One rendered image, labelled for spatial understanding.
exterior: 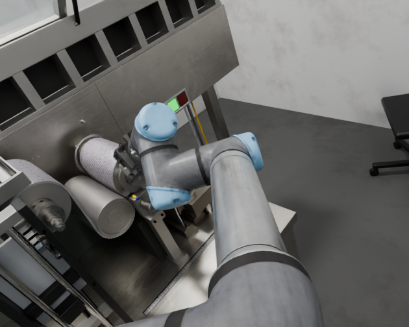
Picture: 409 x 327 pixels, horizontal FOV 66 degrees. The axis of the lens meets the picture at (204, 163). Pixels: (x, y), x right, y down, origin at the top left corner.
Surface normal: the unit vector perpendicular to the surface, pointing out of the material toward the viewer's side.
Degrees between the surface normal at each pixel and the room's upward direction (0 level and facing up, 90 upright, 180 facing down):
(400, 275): 0
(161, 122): 50
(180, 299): 0
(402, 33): 90
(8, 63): 90
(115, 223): 90
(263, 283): 20
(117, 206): 90
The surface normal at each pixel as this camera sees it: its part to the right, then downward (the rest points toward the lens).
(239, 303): -0.18, -0.94
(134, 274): -0.30, -0.76
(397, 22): -0.69, 0.59
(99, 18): 0.70, 0.23
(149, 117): 0.35, -0.30
